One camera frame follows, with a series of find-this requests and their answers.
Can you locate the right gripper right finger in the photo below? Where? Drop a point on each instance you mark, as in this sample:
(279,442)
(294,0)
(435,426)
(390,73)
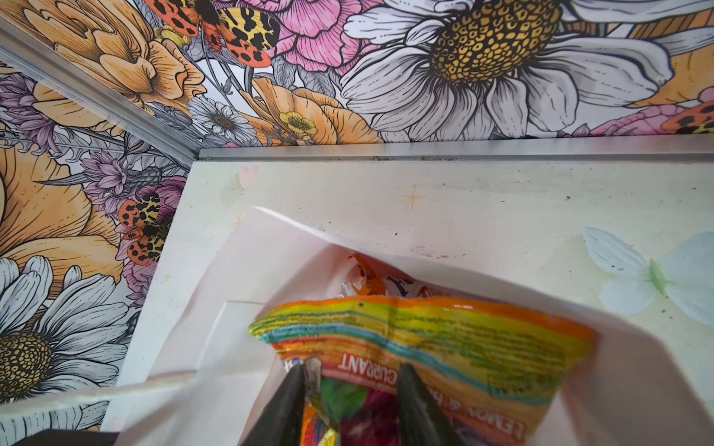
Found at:
(421,420)

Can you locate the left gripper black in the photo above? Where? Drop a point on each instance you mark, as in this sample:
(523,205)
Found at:
(56,437)

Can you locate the red white paper bag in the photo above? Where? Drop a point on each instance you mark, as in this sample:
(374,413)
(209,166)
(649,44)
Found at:
(212,379)

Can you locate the orange snack packet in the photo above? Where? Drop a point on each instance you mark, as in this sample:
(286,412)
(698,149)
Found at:
(366,280)
(493,368)

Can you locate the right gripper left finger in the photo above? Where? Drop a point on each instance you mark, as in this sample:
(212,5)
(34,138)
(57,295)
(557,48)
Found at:
(280,423)

